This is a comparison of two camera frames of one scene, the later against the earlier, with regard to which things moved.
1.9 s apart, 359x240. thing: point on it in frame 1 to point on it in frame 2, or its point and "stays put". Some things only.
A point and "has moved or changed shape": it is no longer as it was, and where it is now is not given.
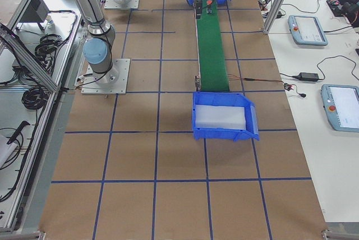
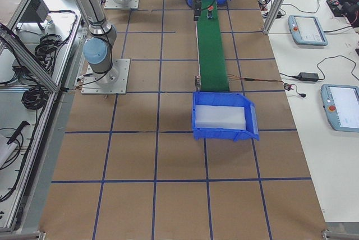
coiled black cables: [35, 97] stays put
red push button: [208, 7] has moved or changed shape
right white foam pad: [220, 117] stays put
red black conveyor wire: [288, 86] stays put
